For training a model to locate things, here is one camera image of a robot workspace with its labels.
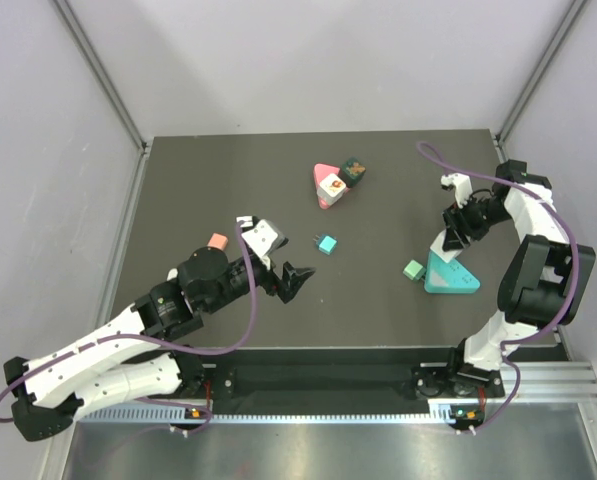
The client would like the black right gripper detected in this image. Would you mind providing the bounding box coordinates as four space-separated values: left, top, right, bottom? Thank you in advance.
442 193 513 251

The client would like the teal triangular power strip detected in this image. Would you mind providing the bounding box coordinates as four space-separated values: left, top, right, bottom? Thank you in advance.
424 251 481 294

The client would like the teal cube charger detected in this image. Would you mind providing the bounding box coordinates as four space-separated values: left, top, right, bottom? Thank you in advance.
314 235 338 255

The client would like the mint green cube charger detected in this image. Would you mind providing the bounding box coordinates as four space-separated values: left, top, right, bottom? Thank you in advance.
403 260 426 282

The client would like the salmon pink cube charger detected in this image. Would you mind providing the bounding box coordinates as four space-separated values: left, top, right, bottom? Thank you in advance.
207 233 229 251

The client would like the white tiger cube adapter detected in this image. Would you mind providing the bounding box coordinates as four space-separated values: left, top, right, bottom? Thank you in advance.
317 173 347 209

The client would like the pink triangular power strip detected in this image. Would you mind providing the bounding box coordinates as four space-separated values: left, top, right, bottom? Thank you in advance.
313 163 348 210

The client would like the dark green cube adapter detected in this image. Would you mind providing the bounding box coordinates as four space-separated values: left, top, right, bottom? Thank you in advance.
338 157 366 189

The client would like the grey white cube adapter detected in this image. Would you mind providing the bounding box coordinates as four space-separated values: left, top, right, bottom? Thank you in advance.
430 231 462 263

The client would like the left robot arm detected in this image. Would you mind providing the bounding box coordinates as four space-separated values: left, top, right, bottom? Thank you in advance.
3 246 315 442

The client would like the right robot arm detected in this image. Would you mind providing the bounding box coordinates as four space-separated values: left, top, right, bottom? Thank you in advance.
430 160 596 396

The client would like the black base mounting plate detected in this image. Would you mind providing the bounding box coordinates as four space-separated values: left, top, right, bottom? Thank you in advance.
169 347 505 415

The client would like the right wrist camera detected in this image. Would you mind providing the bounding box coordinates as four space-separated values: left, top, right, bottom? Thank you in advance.
440 173 473 208

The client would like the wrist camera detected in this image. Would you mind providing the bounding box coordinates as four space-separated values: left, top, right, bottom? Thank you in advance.
440 173 473 208
236 216 288 269

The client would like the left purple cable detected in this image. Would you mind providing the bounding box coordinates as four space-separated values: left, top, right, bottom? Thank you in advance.
0 222 259 425

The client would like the purple cable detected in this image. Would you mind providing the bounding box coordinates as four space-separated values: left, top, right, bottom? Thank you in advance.
416 141 579 431
0 222 259 425

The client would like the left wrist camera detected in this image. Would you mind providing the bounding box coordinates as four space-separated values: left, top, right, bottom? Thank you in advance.
236 216 288 269

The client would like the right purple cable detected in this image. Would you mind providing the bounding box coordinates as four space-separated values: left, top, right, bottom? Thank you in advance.
416 141 579 431

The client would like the slotted cable duct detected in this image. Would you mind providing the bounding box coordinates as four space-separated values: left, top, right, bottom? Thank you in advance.
81 403 455 425

